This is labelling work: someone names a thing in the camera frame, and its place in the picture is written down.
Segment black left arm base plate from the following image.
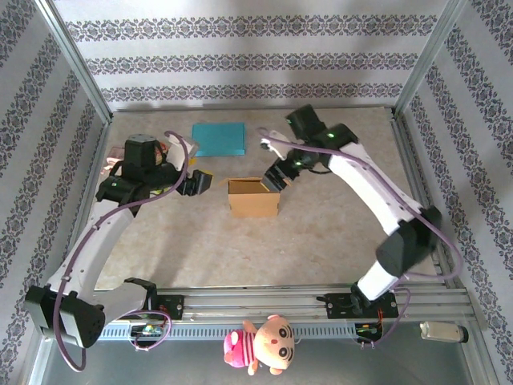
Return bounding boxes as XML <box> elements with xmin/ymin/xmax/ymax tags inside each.
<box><xmin>119</xmin><ymin>294</ymin><xmax>186</xmax><ymax>322</ymax></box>

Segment round red gold tin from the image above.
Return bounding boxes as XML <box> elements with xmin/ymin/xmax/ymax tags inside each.
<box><xmin>153</xmin><ymin>140</ymin><xmax>169</xmax><ymax>166</ymax></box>

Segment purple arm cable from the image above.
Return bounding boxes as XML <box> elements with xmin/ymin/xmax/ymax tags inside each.
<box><xmin>53</xmin><ymin>130</ymin><xmax>189</xmax><ymax>372</ymax></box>
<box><xmin>256</xmin><ymin>127</ymin><xmax>464</xmax><ymax>350</ymax></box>

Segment pink plastic toy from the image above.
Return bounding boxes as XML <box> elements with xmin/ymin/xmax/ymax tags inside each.
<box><xmin>104</xmin><ymin>146</ymin><xmax>126</xmax><ymax>173</ymax></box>

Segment aluminium mounting rail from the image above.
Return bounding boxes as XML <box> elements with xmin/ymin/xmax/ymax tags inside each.
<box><xmin>38</xmin><ymin>282</ymin><xmax>472</xmax><ymax>326</ymax></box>

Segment clear bottle black cap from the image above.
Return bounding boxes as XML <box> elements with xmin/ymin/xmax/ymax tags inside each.
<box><xmin>419</xmin><ymin>320</ymin><xmax>470</xmax><ymax>344</ymax></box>

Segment brown cardboard box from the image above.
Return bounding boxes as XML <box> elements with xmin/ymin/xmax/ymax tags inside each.
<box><xmin>218</xmin><ymin>176</ymin><xmax>282</xmax><ymax>219</ymax></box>

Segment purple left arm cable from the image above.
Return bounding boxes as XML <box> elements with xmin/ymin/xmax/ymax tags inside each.
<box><xmin>53</xmin><ymin>130</ymin><xmax>189</xmax><ymax>372</ymax></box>

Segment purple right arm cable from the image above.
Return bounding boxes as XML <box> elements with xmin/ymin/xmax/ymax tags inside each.
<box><xmin>256</xmin><ymin>127</ymin><xmax>464</xmax><ymax>350</ymax></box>

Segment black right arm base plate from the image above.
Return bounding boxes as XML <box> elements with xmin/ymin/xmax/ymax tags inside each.
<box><xmin>316</xmin><ymin>292</ymin><xmax>398</xmax><ymax>322</ymax></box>

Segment grey metal sheet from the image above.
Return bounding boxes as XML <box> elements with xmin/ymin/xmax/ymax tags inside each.
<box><xmin>23</xmin><ymin>323</ymin><xmax>498</xmax><ymax>385</ymax></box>

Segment plush doll pink striped shirt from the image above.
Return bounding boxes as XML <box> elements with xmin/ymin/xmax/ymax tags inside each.
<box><xmin>222</xmin><ymin>314</ymin><xmax>297</xmax><ymax>377</ymax></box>

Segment slotted grey cable duct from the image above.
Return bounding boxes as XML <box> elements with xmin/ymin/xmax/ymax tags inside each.
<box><xmin>99</xmin><ymin>322</ymin><xmax>386</xmax><ymax>342</ymax></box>

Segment thin aluminium cross rail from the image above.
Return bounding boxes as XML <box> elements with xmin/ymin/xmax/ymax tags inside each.
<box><xmin>111</xmin><ymin>104</ymin><xmax>396</xmax><ymax>112</ymax></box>

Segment blue white paper box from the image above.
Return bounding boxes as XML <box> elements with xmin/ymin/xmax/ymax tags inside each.
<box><xmin>191</xmin><ymin>122</ymin><xmax>246</xmax><ymax>157</ymax></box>

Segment small circuit board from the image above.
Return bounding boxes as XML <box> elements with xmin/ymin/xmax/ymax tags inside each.
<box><xmin>355</xmin><ymin>322</ymin><xmax>384</xmax><ymax>337</ymax></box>
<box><xmin>130</xmin><ymin>323</ymin><xmax>165</xmax><ymax>337</ymax></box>

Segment aluminium corner post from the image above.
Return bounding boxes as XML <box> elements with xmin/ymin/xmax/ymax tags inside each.
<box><xmin>392</xmin><ymin>0</ymin><xmax>468</xmax><ymax>117</ymax></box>
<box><xmin>34</xmin><ymin>0</ymin><xmax>113</xmax><ymax>125</ymax></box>

